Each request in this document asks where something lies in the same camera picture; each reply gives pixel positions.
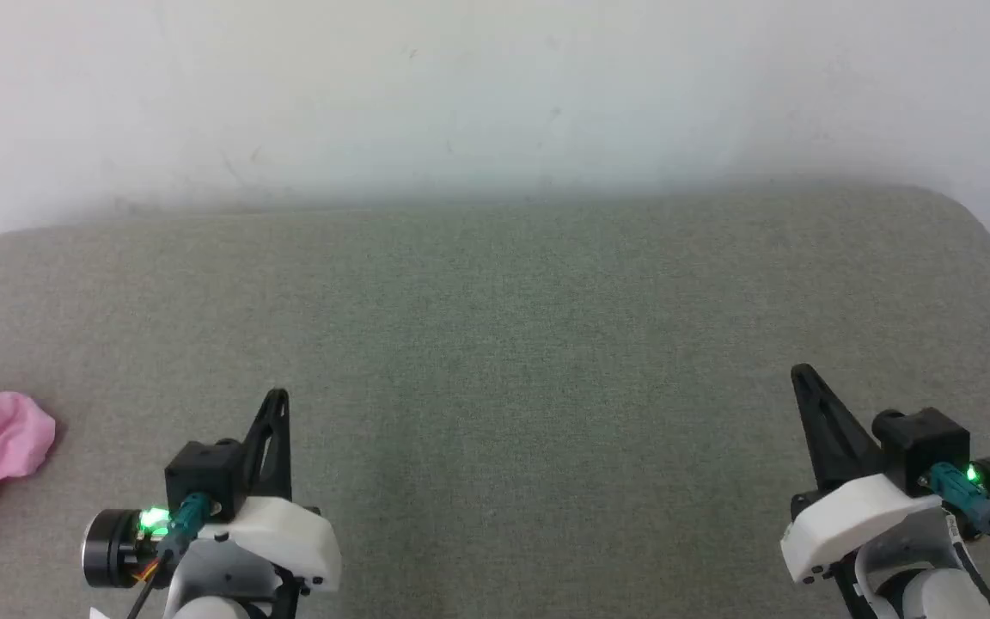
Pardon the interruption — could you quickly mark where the grey-green fabric sofa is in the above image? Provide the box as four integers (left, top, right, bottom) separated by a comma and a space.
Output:
0, 182, 990, 619

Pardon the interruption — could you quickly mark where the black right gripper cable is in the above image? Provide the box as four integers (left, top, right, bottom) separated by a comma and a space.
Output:
927, 463, 990, 565

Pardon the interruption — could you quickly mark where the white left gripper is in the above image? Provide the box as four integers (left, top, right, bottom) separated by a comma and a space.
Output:
82, 389, 341, 603

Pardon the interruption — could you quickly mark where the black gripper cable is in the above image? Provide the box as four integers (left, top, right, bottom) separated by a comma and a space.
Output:
927, 463, 990, 565
125, 493, 208, 619

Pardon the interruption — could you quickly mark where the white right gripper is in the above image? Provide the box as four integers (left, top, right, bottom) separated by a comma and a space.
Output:
781, 364, 990, 585

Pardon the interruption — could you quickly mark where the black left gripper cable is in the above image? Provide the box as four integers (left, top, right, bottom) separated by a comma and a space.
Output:
125, 493, 208, 619

